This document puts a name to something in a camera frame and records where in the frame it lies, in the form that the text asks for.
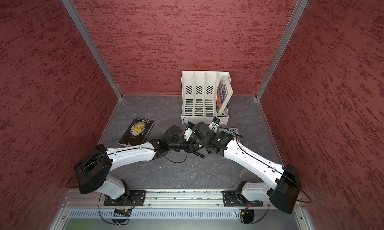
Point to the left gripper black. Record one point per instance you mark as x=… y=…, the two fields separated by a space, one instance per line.
x=191 y=146

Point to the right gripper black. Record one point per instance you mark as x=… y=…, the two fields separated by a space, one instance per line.
x=200 y=141

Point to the black lipstick gold band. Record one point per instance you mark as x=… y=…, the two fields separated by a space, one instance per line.
x=199 y=155

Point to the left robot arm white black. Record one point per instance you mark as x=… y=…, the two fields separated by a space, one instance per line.
x=93 y=170

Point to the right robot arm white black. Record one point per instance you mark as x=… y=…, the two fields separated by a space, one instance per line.
x=282 y=183

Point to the white magazine file organizer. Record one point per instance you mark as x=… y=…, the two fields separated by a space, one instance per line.
x=199 y=89

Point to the blue book in organizer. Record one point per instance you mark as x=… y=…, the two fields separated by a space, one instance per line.
x=224 y=94

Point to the Treehouse paperback book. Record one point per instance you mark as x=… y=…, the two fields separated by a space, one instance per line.
x=234 y=132

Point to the black hardcover Maugham book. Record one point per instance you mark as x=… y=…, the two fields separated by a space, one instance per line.
x=137 y=132

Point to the right corner aluminium profile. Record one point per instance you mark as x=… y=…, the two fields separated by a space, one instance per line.
x=289 y=30

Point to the corner aluminium profile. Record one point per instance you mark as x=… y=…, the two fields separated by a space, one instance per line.
x=80 y=25
x=289 y=30

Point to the left corner aluminium profile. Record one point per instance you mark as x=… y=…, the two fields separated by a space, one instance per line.
x=80 y=25

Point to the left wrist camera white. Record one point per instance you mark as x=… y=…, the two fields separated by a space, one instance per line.
x=188 y=133

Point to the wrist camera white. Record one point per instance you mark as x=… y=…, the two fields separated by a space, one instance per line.
x=214 y=124
x=188 y=133

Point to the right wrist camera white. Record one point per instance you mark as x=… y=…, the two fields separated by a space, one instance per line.
x=214 y=124

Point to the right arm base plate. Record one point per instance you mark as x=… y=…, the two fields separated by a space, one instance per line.
x=240 y=199

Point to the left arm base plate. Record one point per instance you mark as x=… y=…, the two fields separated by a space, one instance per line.
x=135 y=198

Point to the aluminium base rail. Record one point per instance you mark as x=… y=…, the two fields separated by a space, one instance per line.
x=162 y=199

